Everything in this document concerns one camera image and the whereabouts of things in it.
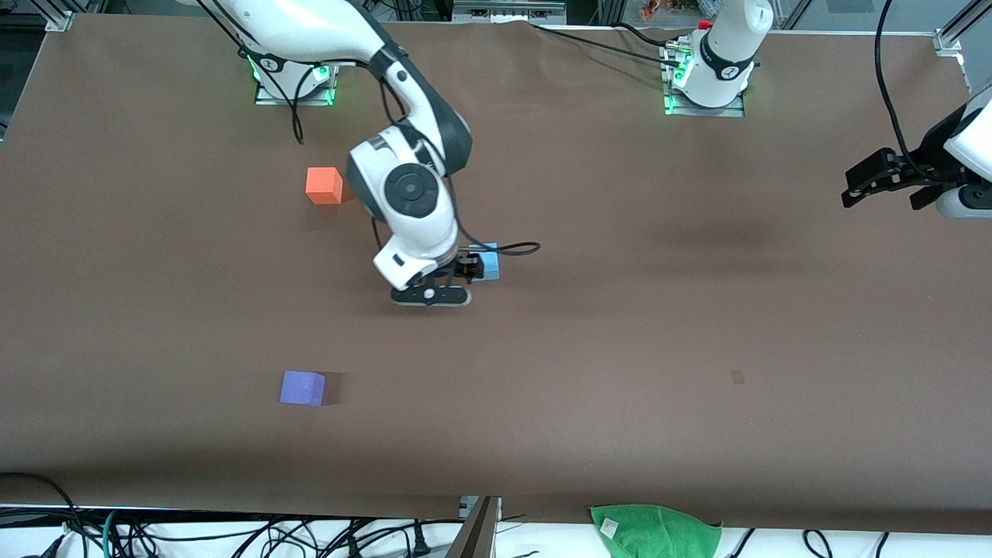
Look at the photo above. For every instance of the orange foam block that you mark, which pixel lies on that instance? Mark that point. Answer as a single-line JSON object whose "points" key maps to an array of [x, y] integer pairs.
{"points": [[322, 186]]}

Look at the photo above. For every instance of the metal rack behind table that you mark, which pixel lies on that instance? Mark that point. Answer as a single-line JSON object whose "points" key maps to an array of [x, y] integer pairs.
{"points": [[508, 9]]}

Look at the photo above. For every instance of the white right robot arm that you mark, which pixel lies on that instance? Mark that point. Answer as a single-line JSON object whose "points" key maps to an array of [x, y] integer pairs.
{"points": [[418, 232]]}

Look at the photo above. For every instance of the light blue foam block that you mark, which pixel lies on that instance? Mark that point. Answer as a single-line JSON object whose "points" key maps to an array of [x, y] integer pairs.
{"points": [[491, 267]]}

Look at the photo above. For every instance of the purple foam block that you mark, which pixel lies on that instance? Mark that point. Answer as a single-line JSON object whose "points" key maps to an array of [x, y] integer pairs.
{"points": [[301, 387]]}

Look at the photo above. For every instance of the aluminium frame corner bracket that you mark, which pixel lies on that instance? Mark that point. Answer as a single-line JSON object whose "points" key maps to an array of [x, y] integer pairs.
{"points": [[58, 19], [949, 39]]}

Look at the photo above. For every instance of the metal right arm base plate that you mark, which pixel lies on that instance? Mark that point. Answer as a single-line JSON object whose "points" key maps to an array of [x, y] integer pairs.
{"points": [[267, 97]]}

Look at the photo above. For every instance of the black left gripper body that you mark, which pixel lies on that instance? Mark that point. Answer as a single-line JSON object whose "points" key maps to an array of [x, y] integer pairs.
{"points": [[932, 157]]}

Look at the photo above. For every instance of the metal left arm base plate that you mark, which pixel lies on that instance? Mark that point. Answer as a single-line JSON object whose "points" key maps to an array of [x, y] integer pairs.
{"points": [[728, 111]]}

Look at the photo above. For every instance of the grey metal post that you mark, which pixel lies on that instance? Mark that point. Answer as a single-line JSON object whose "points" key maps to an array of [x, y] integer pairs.
{"points": [[474, 535]]}

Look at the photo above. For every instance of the green cloth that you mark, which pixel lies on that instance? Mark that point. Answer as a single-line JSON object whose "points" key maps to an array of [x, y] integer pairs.
{"points": [[659, 531]]}

